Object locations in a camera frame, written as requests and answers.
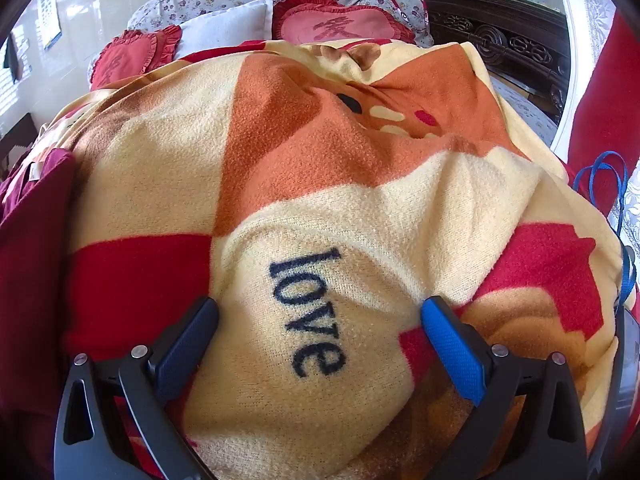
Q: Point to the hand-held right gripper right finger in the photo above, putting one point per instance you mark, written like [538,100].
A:
[452,345]

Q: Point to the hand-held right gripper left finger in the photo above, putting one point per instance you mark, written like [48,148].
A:
[185,345]

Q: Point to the maroon garment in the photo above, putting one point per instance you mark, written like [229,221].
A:
[30,260]

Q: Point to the black curved object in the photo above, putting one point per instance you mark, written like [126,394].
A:
[622,360]

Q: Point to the printed orange and cream blanket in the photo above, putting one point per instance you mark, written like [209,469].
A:
[300,185]

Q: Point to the grey floral bed sheet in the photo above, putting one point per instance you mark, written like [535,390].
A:
[530,107]

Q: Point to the dark wooden furniture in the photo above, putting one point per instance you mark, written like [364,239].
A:
[15,135]

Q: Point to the red heart pillow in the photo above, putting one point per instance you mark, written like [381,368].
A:
[120,60]
[345,22]

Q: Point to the dark carved wooden headboard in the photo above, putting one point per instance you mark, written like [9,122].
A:
[500,35]

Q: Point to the white pillow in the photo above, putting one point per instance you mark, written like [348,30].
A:
[225,25]

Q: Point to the wall calendar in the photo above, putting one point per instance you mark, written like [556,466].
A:
[50,15]

